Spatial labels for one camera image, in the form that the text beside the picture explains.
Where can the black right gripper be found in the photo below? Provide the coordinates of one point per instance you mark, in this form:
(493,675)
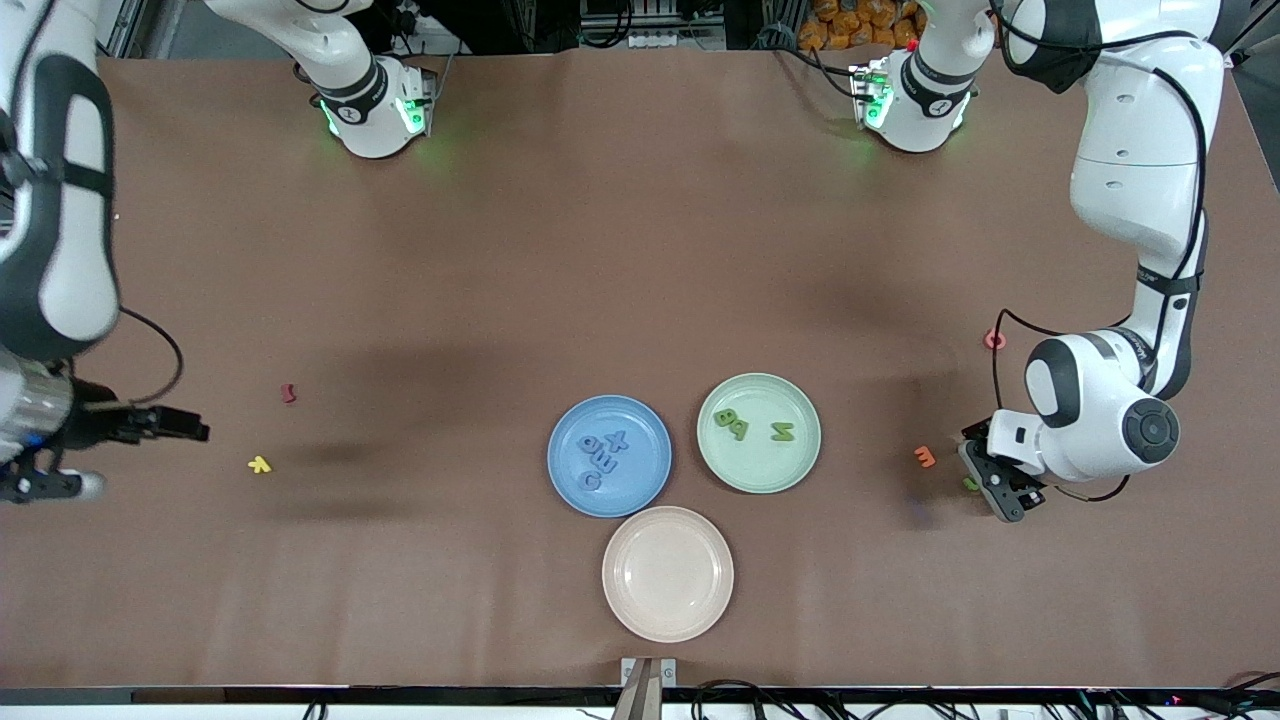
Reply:
(100,424)

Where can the green foam letter N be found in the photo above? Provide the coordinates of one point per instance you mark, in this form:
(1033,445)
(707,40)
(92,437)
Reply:
(782,432)

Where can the green foam letter g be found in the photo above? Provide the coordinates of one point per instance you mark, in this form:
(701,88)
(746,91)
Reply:
(741,433)

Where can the green foam letter B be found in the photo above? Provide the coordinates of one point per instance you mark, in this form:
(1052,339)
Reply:
(725,417)

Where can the blue foam letter X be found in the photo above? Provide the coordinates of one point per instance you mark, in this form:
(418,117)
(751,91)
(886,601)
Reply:
(618,441)

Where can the blue foam letter E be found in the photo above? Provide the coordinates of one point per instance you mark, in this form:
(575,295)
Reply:
(605,462)

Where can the blue foam letter a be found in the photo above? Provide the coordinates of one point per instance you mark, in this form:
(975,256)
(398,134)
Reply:
(583,444)

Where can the blue foam letter G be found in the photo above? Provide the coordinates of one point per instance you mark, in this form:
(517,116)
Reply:
(586,481)

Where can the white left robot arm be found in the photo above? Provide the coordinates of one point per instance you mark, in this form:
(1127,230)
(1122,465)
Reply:
(1130,150)

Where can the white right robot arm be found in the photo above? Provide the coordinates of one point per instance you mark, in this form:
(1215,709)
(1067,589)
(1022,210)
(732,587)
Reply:
(60,250)

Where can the orange foam letter M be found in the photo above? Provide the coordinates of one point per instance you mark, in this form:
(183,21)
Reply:
(925,457)

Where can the pink foam letter Q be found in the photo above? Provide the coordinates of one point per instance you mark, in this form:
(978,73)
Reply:
(989,341)

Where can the yellow foam letter K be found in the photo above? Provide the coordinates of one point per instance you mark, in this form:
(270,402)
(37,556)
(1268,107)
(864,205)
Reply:
(259,464)

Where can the pale green round plate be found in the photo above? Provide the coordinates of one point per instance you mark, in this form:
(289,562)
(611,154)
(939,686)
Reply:
(760,470)

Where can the beige round plate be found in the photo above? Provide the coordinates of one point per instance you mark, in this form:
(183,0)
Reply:
(668,574)

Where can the blue round plate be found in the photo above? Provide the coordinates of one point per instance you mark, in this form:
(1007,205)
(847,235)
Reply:
(640,490)

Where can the brown table cover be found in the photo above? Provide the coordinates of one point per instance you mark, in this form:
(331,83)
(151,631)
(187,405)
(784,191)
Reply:
(640,250)

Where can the orange packaged goods bag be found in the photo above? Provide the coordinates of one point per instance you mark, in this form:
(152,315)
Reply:
(850,25)

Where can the white power strip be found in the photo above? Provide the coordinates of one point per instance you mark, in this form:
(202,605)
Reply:
(435,20)

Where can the long white socket strip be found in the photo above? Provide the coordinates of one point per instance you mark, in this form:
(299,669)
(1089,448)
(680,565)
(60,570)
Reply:
(660,40)

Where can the black table edge rail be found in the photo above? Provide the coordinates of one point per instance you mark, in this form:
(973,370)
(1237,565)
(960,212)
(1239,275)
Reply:
(300,696)

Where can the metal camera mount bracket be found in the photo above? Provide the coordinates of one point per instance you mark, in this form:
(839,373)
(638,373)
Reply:
(648,672)

